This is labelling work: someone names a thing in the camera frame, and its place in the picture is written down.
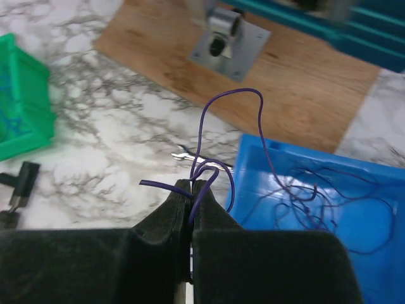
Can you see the grey network switch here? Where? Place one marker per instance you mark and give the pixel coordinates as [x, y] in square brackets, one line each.
[372, 31]

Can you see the grey metal bracket fixture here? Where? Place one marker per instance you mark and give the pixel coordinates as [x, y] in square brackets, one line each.
[230, 44]

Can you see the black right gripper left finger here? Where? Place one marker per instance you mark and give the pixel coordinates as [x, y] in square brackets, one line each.
[146, 263]

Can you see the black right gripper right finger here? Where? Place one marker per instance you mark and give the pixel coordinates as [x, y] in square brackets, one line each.
[235, 265]

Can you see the black T-shaped tool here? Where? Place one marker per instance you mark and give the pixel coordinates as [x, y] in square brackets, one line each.
[22, 184]

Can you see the near blue plastic bin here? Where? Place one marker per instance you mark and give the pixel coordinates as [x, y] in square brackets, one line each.
[279, 186]

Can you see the green plastic bin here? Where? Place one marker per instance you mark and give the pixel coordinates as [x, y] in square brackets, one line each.
[27, 119]

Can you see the silver ratchet wrench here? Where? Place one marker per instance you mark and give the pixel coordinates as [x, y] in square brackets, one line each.
[186, 154]

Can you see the brown wooden board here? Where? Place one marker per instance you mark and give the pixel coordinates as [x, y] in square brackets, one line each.
[312, 92]

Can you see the small metal cylinder socket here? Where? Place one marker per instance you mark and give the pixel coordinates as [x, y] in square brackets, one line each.
[9, 219]

